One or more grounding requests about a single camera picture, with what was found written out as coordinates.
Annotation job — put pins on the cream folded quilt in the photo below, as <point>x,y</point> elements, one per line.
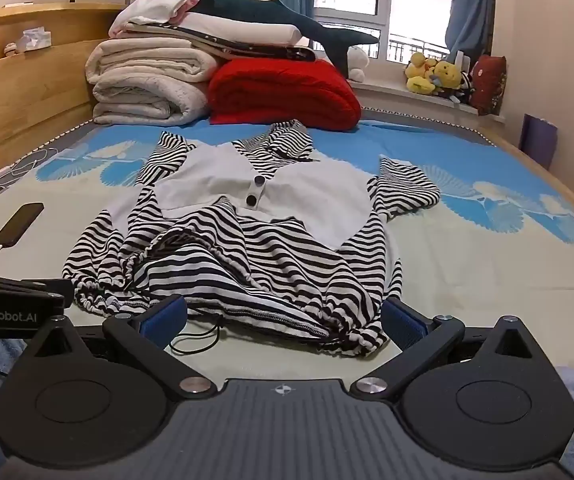
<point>152,57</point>

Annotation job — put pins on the blue printed bed sheet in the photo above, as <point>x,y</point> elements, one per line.
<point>467,260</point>

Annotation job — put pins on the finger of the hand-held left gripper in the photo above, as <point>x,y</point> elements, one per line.
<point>17,286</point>

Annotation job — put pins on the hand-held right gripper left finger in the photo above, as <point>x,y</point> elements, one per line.
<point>164,317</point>

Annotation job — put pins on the black white striped top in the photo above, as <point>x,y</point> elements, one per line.
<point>267,240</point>

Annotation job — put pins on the black phone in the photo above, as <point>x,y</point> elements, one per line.
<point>17,225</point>

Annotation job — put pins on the white textured folded quilt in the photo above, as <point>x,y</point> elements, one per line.
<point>142,100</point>

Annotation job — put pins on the wooden headboard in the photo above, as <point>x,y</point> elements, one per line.
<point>32,95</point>

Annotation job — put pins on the white plush toy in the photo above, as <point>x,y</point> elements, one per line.
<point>358,62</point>

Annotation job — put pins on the small pale figurine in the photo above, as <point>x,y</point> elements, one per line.
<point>11,48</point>

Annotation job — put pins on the dark red cushion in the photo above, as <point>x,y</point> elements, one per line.
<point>489,82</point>

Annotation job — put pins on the window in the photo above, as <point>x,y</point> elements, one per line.
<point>407,0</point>

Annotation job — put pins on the tissue pack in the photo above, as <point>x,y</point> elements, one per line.
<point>34,39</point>

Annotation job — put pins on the purple box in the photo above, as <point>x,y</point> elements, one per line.
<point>539,140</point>

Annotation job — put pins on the red folded blanket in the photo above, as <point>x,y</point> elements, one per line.
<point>282,95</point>

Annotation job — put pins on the dark teal shark plush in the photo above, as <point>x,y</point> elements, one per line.
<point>267,15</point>

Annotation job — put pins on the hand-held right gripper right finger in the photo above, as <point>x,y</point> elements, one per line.
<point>404,322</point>

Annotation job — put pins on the yellow duck plush toy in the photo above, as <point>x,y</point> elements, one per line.
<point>419,75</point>

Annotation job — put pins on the yellow round plush toy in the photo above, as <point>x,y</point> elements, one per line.
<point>448,76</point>

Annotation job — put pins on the black white striped plush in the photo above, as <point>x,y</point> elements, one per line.
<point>465,90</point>

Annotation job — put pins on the dark patterned folded cloth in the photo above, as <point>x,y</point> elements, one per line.
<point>247,50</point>

